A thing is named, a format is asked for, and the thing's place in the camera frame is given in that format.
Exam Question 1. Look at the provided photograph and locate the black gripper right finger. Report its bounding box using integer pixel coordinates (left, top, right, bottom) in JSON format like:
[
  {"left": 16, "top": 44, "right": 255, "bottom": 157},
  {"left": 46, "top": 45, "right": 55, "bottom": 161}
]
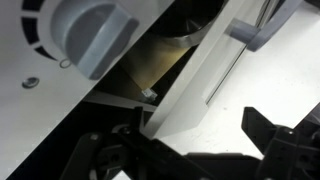
[{"left": 241, "top": 106, "right": 280, "bottom": 155}]

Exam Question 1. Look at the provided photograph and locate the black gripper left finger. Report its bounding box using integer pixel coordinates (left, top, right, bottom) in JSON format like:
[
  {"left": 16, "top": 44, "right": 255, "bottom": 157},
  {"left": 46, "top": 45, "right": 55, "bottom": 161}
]
[{"left": 131, "top": 105, "right": 147, "bottom": 134}]

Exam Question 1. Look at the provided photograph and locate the white oven door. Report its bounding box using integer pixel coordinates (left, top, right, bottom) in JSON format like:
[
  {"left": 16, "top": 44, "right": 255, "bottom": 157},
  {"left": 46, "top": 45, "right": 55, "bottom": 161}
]
[{"left": 143, "top": 0, "right": 304, "bottom": 140}]

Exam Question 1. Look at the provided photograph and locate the white door catch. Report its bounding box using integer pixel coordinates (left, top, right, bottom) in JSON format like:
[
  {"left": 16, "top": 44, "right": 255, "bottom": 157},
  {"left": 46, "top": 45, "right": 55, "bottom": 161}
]
[{"left": 140, "top": 88, "right": 158, "bottom": 103}]

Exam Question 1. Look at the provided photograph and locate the grey stove knob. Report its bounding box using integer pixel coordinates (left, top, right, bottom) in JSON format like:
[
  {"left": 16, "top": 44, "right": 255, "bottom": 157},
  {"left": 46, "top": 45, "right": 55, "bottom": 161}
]
[{"left": 51, "top": 3, "right": 140, "bottom": 81}]

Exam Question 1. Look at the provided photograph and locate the white toy kitchen unit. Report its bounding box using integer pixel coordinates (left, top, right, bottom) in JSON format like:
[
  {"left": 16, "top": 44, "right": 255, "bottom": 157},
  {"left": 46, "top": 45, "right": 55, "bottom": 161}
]
[{"left": 0, "top": 0, "right": 174, "bottom": 180}]

